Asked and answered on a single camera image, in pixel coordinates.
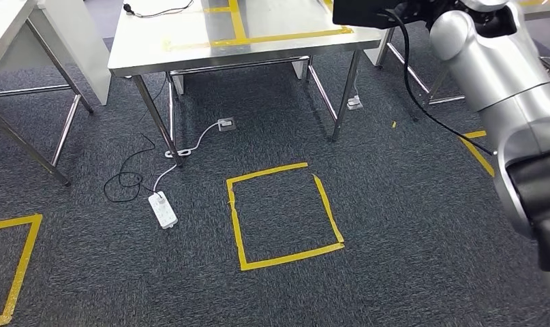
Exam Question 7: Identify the thin black floor cable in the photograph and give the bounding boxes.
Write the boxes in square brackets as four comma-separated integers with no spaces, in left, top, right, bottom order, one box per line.
[103,76,170,204]

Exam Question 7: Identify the white desk side panel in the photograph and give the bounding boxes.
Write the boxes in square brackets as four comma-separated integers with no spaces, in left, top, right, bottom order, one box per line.
[0,0,112,107]

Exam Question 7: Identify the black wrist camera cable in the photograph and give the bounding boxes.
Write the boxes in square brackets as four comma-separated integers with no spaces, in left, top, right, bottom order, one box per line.
[380,9,499,157]

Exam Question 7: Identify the white power strip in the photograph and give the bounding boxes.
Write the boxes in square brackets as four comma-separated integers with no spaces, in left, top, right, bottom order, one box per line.
[148,191,179,230]

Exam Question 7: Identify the stainless steel workbench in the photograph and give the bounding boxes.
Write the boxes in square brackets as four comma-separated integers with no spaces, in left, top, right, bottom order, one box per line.
[107,0,385,168]

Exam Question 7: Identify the yellow workbench tape outline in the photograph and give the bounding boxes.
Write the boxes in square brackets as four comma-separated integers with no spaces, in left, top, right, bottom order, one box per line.
[164,0,354,51]

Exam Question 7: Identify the yellow floor tape square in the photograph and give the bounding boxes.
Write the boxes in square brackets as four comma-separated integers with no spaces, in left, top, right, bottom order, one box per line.
[0,214,44,327]
[226,162,346,272]
[459,131,496,178]

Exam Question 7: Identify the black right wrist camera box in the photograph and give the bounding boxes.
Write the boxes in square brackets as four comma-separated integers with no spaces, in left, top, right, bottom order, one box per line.
[332,0,406,29]

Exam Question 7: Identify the white power cable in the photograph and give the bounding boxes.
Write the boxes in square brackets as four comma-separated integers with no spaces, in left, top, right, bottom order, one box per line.
[151,119,221,196]

